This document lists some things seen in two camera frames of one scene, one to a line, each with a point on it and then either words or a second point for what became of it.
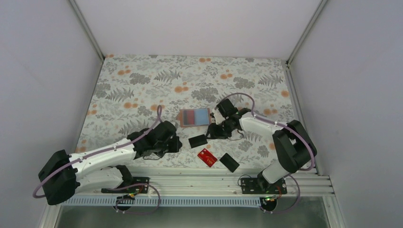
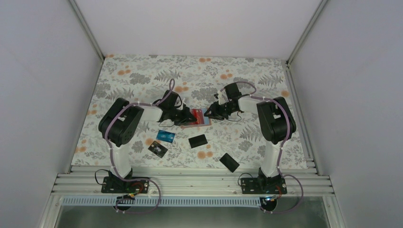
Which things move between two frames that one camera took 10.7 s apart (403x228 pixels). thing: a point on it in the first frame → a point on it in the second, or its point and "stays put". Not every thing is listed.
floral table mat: (134, 92) stays put
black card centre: (197, 141) stays put
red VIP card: (207, 157) → (198, 114)
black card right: (230, 163) stays put
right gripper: (214, 133) → (215, 112)
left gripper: (176, 145) → (185, 119)
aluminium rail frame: (213, 187) stays put
